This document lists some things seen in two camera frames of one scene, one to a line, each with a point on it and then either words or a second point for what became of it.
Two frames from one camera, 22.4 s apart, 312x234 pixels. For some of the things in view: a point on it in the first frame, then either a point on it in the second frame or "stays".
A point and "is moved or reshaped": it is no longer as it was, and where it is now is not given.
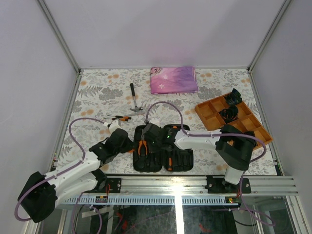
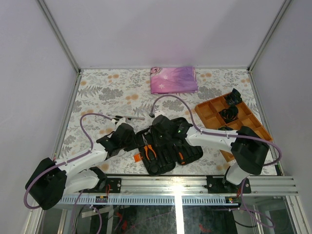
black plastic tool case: (145, 160) is moved or reshaped
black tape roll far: (234, 98) stays
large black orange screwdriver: (170, 161) -> (183, 162)
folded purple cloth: (168, 80) stays
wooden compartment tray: (214, 113) stays
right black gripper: (151, 148) -> (154, 132)
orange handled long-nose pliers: (141, 143) is moved or reshaped
